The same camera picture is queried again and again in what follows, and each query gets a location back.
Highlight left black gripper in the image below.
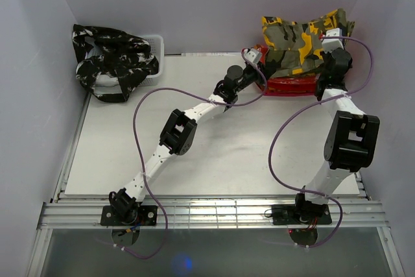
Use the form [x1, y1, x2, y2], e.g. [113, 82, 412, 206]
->
[233, 62, 274, 93]

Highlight orange green camouflage trousers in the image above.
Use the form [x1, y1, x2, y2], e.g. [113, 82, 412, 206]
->
[261, 8, 355, 78]

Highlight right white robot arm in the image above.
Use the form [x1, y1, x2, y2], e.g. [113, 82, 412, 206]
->
[292, 48, 380, 223]

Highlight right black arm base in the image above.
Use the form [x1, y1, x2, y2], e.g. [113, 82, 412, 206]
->
[264, 204, 332, 225]

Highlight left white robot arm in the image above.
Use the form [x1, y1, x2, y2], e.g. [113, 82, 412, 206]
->
[109, 62, 267, 225]

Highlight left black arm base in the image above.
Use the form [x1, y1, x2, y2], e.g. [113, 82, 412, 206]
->
[100, 205, 158, 226]

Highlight red folded trousers stack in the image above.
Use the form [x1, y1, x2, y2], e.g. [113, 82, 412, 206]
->
[256, 77, 317, 97]

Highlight black white camouflage trousers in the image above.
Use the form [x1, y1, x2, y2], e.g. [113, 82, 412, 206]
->
[71, 23, 160, 104]

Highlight white plastic basket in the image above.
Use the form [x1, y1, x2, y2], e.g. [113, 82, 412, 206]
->
[76, 34, 165, 89]

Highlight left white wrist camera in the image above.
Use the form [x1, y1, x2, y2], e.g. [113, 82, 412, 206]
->
[241, 48, 262, 66]

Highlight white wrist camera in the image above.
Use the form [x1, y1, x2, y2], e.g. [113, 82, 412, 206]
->
[241, 48, 262, 66]
[320, 28, 344, 53]

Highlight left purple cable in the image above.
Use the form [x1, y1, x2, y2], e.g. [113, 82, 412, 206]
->
[133, 49, 268, 259]

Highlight purple cable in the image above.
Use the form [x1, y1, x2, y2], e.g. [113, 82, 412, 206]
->
[133, 49, 268, 259]
[264, 35, 375, 248]

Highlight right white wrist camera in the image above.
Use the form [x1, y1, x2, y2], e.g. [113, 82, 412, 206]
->
[320, 28, 344, 53]

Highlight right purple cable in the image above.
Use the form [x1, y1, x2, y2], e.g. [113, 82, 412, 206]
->
[264, 35, 375, 248]

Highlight aluminium rail frame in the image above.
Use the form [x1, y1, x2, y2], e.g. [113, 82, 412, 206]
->
[38, 196, 389, 230]

